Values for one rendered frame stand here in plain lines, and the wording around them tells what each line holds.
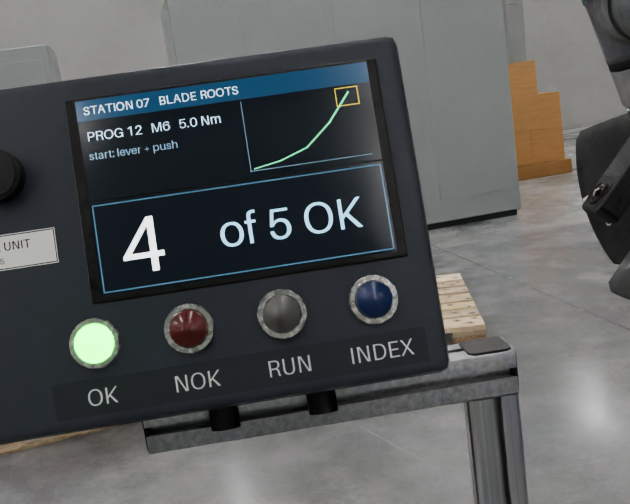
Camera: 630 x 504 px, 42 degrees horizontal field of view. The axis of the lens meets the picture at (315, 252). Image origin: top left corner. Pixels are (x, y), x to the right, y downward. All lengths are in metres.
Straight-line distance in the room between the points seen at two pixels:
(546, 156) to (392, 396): 8.86
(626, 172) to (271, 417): 0.49
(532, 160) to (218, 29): 4.22
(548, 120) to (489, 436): 8.84
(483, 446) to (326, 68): 0.26
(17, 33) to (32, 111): 12.61
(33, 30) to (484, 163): 7.99
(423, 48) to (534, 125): 2.83
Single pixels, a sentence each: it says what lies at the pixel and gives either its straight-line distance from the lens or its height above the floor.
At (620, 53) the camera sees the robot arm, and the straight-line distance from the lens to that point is 0.88.
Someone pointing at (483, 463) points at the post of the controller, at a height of 0.98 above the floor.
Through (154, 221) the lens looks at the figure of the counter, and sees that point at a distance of 0.45.
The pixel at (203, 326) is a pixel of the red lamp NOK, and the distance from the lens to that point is 0.44.
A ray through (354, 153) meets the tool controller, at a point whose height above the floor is 1.19.
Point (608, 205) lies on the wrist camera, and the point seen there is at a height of 1.08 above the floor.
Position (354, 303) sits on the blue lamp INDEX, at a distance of 0.45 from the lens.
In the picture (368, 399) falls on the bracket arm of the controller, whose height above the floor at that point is 1.04.
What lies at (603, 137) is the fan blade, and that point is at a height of 1.10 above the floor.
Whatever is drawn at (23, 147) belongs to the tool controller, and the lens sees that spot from 0.48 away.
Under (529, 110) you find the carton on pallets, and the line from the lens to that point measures 9.22.
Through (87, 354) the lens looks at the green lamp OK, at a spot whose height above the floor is 1.11.
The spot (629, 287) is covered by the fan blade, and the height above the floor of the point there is 0.96.
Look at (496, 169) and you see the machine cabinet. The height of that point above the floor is 0.40.
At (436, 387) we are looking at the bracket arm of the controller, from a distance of 0.54.
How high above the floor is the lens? 1.23
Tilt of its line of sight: 11 degrees down
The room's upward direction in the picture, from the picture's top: 8 degrees counter-clockwise
